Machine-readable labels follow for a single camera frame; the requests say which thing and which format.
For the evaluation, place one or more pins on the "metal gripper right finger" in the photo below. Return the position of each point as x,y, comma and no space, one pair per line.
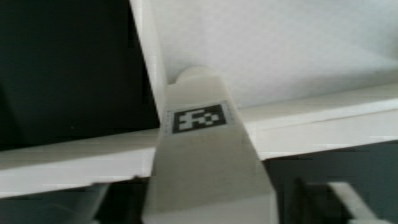
330,204

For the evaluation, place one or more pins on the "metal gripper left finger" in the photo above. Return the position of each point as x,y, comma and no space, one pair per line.
90,204

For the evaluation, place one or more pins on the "white desk leg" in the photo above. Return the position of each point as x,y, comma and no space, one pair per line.
211,187

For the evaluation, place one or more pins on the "white square desk top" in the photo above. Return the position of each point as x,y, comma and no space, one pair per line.
305,52

